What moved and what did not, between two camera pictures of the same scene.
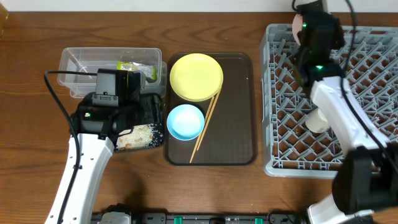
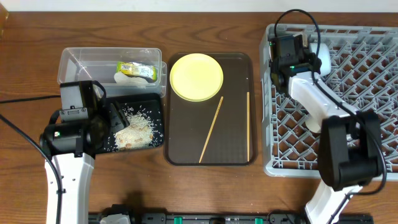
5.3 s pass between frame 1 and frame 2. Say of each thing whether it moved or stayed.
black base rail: stayed
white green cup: stayed
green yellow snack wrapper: stayed
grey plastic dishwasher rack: stayed
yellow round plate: stayed
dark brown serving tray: stayed
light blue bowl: moved
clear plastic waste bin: stayed
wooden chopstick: moved
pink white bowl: moved
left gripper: moved
